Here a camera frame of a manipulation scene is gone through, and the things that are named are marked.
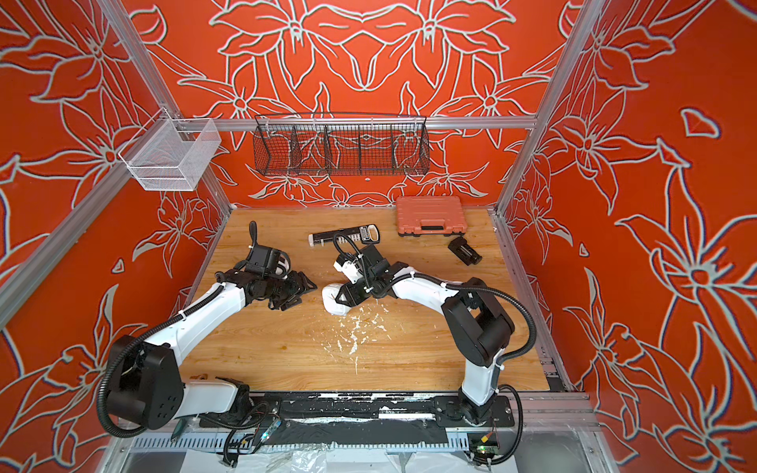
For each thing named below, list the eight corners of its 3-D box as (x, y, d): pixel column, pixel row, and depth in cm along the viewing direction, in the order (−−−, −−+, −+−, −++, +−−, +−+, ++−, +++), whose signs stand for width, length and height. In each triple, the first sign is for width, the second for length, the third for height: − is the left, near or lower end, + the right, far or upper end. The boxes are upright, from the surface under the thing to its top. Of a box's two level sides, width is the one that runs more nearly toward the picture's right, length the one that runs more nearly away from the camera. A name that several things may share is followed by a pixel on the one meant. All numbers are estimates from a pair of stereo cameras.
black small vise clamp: (470, 269, 103) (472, 264, 101) (447, 245, 110) (448, 241, 108) (482, 261, 105) (484, 257, 103) (459, 239, 112) (460, 234, 110)
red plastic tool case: (397, 237, 111) (398, 229, 108) (395, 204, 123) (396, 195, 120) (465, 237, 111) (468, 228, 108) (456, 203, 123) (458, 195, 120)
